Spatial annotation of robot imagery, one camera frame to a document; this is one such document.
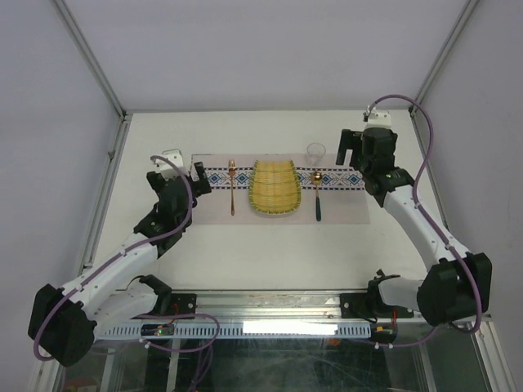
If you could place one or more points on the aluminium front mounting rail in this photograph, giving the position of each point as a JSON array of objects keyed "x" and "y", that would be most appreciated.
[{"x": 269, "y": 304}]

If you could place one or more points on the left aluminium frame post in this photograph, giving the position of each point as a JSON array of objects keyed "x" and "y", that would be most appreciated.
[{"x": 78, "y": 37}]

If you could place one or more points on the patterned white placemat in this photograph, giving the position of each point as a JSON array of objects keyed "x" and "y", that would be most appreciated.
[{"x": 342, "y": 196}]

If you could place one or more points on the clear drinking glass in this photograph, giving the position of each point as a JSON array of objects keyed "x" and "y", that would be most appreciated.
[{"x": 314, "y": 153}]

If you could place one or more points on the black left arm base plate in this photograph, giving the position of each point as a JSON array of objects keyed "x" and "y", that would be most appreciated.
[{"x": 182, "y": 304}]

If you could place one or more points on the aluminium frame post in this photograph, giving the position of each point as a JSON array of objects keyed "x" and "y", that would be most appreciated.
[
  {"x": 451, "y": 41},
  {"x": 78, "y": 37}
]

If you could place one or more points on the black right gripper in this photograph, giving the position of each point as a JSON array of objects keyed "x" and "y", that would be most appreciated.
[{"x": 350, "y": 140}]

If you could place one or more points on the yellow woven pattern plate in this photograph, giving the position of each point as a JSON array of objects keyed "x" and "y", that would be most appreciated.
[{"x": 275, "y": 189}]

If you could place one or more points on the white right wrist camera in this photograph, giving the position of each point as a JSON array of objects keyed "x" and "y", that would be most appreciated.
[{"x": 377, "y": 118}]

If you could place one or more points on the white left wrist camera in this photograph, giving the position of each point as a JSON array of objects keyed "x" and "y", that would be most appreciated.
[{"x": 170, "y": 164}]

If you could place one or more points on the white slotted cable duct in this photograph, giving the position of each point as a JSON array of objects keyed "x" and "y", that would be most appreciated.
[{"x": 241, "y": 330}]

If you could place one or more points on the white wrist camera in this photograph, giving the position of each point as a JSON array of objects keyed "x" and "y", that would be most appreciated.
[
  {"x": 170, "y": 164},
  {"x": 377, "y": 118}
]

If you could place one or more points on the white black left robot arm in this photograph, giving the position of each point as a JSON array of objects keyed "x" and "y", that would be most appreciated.
[{"x": 120, "y": 271}]

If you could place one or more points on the gold spoon green handle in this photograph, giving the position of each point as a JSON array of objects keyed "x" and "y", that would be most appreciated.
[{"x": 316, "y": 179}]

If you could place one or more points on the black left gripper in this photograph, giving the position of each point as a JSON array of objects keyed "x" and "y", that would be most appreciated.
[{"x": 200, "y": 186}]

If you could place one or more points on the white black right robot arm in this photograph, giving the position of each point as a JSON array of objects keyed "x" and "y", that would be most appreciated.
[{"x": 457, "y": 283}]

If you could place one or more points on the rose gold fork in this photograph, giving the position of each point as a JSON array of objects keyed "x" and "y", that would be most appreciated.
[{"x": 231, "y": 172}]

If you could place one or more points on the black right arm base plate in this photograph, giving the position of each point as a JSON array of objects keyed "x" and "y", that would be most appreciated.
[{"x": 359, "y": 305}]

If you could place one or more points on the right aluminium frame post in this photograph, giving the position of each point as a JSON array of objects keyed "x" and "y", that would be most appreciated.
[{"x": 451, "y": 41}]

